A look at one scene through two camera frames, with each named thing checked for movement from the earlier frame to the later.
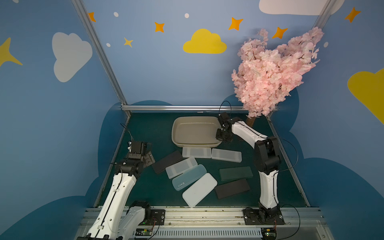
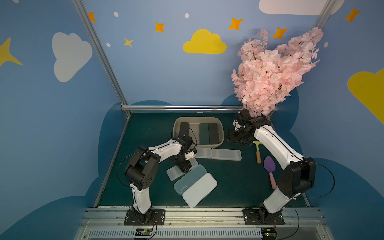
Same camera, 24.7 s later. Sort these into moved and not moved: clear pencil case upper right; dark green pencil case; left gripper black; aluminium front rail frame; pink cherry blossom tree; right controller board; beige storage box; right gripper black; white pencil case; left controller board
Moved: dark green pencil case; right gripper black; left gripper black
Not moved: beige storage box; right controller board; clear pencil case upper right; white pencil case; pink cherry blossom tree; left controller board; aluminium front rail frame
